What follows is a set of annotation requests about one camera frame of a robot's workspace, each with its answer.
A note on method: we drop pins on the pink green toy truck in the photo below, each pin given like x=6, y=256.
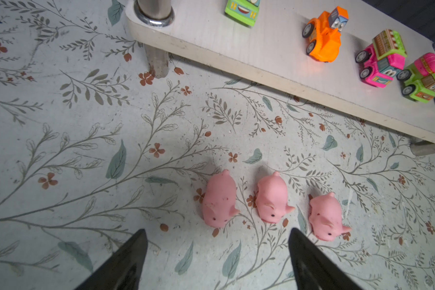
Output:
x=383, y=59

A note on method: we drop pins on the white two-tier shelf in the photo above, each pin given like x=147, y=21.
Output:
x=273, y=53

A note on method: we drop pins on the green orange mixer truck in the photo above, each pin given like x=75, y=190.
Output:
x=244, y=11

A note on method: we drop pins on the green pink mixer truck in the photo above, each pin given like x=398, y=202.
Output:
x=418, y=79

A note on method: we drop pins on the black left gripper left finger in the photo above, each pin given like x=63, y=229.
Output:
x=122, y=271

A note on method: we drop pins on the pink pig toy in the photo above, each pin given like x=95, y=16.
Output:
x=219, y=203
x=326, y=217
x=272, y=198

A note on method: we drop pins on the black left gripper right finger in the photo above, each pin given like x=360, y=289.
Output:
x=312, y=269

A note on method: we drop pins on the orange toy bulldozer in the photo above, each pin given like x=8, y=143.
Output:
x=324, y=34

